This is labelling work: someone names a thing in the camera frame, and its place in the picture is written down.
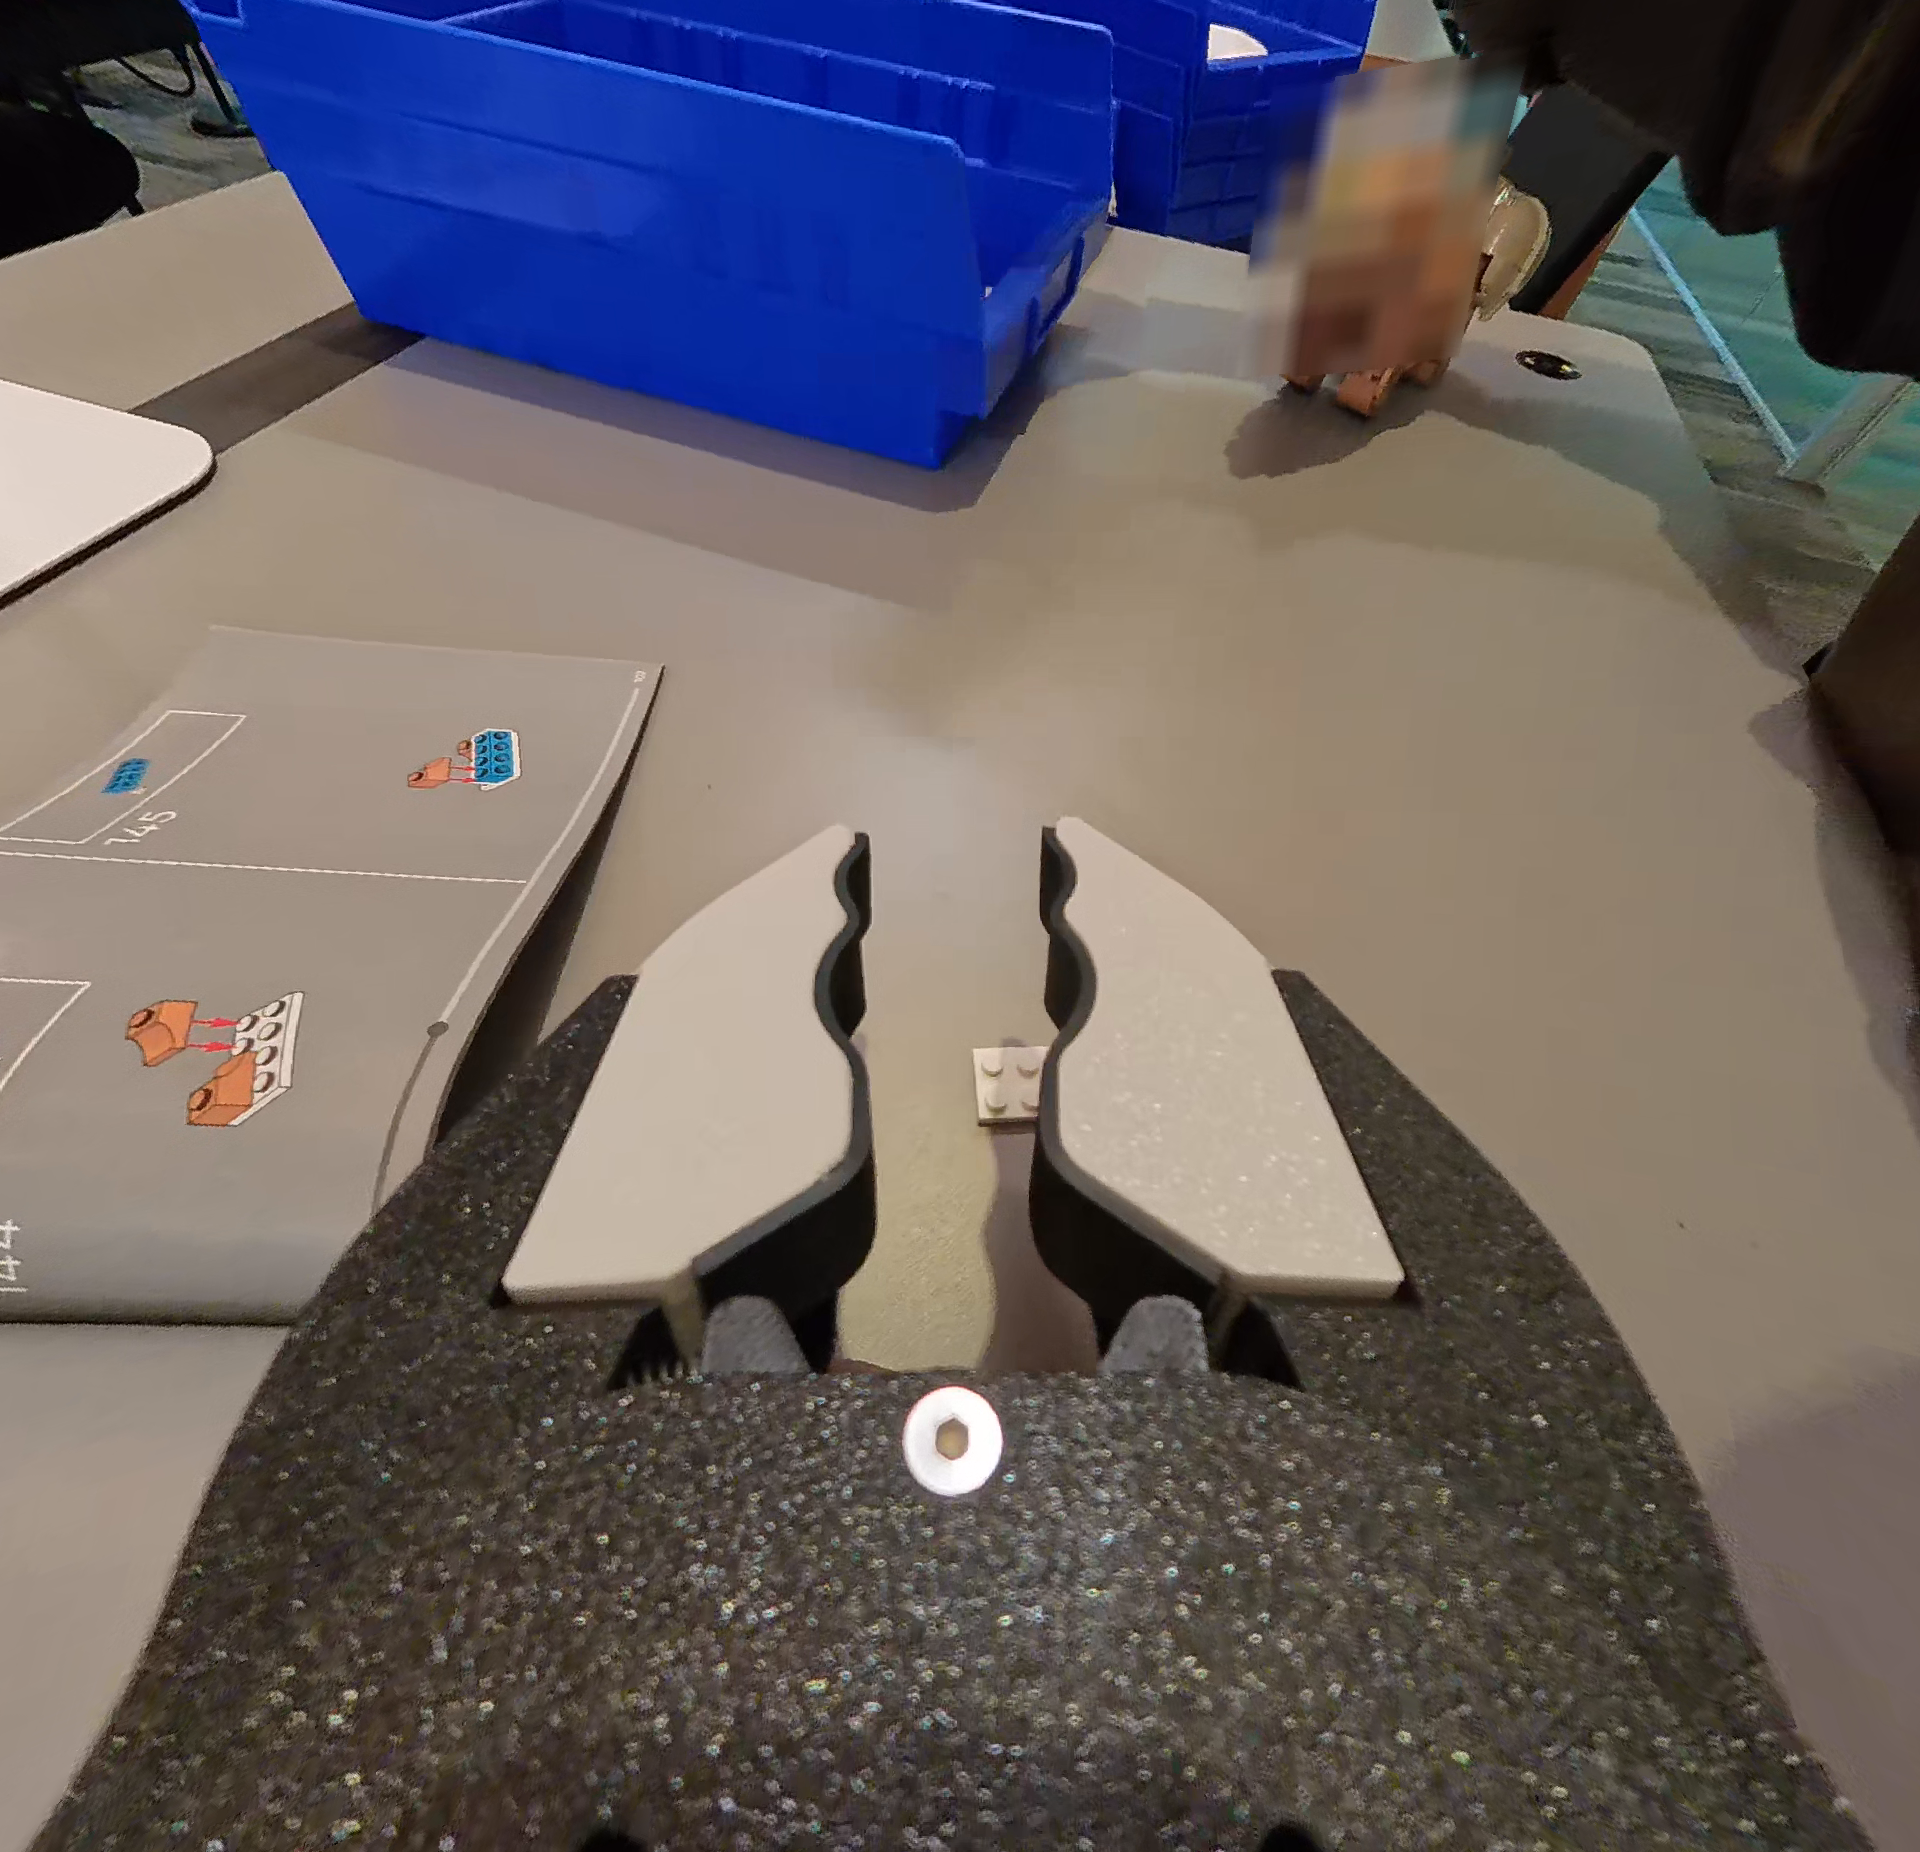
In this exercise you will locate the person's right forearm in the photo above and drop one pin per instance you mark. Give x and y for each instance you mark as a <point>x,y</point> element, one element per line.
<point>1726,81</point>

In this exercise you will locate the small white brick plate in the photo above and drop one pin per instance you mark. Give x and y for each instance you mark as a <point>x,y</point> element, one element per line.
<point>1003,1085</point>

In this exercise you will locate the white stand base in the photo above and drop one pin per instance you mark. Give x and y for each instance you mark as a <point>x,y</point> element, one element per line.
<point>77,480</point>

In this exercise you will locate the blue plastic bin with bricks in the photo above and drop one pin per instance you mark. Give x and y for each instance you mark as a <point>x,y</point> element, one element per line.
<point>631,231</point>

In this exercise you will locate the grey instruction booklet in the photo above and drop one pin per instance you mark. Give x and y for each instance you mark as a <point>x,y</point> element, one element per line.
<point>301,908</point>

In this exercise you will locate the black desk grommet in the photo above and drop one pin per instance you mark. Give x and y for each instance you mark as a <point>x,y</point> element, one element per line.
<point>1546,363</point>

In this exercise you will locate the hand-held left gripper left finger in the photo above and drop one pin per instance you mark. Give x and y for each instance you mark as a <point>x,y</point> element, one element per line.
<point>722,1101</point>

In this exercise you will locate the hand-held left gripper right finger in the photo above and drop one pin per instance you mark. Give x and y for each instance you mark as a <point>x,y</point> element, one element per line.
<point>1201,1117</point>

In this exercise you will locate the black office chair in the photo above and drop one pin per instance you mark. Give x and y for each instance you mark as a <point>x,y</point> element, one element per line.
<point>62,173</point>

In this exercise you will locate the brown toy brick figure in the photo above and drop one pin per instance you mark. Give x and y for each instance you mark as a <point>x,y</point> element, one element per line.
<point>1373,391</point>

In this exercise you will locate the grey desk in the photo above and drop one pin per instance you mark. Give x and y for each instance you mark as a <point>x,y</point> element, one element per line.
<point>1201,652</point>

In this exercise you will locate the person's dark brown jacket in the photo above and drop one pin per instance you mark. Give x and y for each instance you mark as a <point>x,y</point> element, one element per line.
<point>1883,711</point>

